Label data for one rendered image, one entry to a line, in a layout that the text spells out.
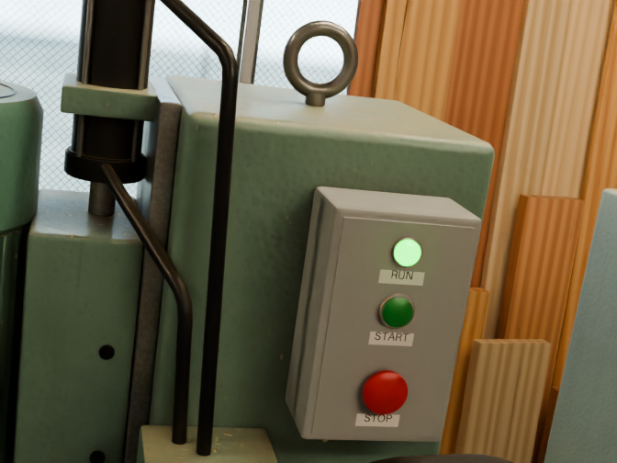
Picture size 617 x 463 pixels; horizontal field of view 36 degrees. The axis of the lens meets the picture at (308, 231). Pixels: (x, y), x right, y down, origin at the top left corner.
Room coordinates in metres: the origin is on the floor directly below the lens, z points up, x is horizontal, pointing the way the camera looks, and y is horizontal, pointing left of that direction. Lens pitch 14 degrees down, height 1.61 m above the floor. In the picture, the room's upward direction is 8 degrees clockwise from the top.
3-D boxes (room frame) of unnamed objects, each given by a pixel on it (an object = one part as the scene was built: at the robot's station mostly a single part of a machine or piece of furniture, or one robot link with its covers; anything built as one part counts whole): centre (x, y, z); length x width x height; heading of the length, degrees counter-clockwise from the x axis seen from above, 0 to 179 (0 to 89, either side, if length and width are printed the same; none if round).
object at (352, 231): (0.61, -0.06, 1.40); 0.10 x 0.06 x 0.16; 105
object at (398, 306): (0.58, -0.06, 1.42); 0.02 x 0.01 x 0.02; 105
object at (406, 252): (0.58, -0.06, 1.46); 0.02 x 0.01 x 0.02; 105
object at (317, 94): (0.74, 0.01, 1.55); 0.06 x 0.02 x 0.06; 105
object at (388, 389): (0.58, -0.06, 1.36); 0.03 x 0.01 x 0.03; 105
